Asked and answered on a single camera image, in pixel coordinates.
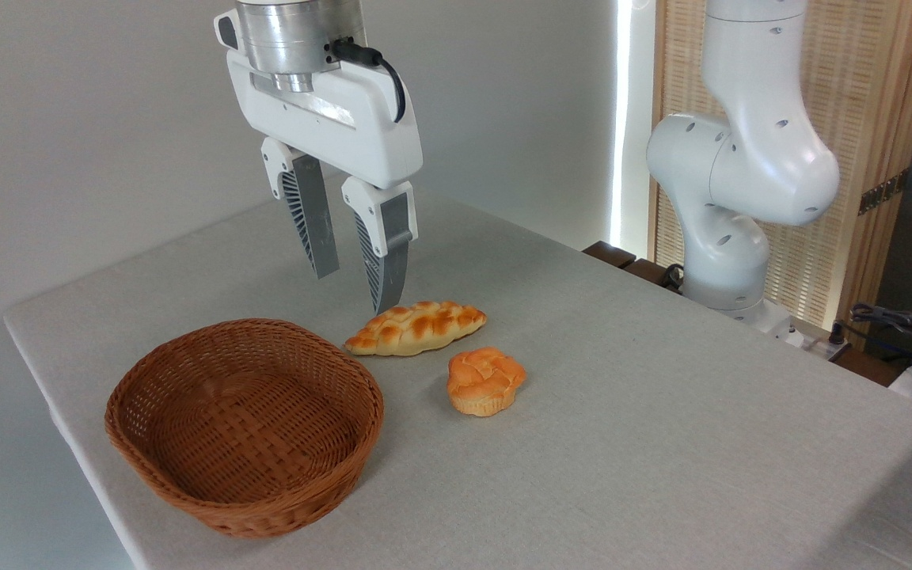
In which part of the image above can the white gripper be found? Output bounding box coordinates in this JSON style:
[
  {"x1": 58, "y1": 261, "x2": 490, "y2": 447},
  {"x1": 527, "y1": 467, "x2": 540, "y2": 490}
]
[{"x1": 214, "y1": 9, "x2": 424, "y2": 316}]

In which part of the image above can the round orange muffin bread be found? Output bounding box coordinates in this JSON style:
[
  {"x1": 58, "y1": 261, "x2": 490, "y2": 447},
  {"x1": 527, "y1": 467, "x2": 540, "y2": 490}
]
[{"x1": 446, "y1": 346, "x2": 528, "y2": 418}]

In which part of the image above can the long braided bread loaf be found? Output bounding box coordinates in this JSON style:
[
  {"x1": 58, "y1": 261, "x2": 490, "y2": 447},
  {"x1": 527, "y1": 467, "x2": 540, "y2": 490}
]
[{"x1": 343, "y1": 299, "x2": 489, "y2": 358}]

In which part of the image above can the brown wicker basket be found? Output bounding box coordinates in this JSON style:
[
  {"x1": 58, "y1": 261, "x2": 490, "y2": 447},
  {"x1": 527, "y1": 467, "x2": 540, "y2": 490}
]
[{"x1": 104, "y1": 317, "x2": 386, "y2": 541}]

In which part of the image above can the dark wooden side table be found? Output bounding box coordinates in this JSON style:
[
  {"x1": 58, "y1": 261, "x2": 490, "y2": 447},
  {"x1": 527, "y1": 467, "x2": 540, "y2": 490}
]
[{"x1": 582, "y1": 241, "x2": 688, "y2": 295}]

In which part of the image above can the grey tablecloth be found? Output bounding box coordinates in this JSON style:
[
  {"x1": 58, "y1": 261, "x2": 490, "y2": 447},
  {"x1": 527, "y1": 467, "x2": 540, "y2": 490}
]
[{"x1": 2, "y1": 176, "x2": 912, "y2": 570}]

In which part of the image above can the dark metal screen hinge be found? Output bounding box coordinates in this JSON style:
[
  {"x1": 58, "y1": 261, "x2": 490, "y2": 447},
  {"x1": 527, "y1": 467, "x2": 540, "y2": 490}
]
[{"x1": 857, "y1": 167, "x2": 911, "y2": 217}]

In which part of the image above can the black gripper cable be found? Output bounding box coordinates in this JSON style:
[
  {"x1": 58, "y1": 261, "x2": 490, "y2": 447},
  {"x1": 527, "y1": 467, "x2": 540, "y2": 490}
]
[{"x1": 328, "y1": 37, "x2": 409, "y2": 124}]

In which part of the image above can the black cable bundle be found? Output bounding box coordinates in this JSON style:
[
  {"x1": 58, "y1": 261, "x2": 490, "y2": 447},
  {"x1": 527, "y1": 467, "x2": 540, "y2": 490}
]
[{"x1": 849, "y1": 302, "x2": 912, "y2": 373}]

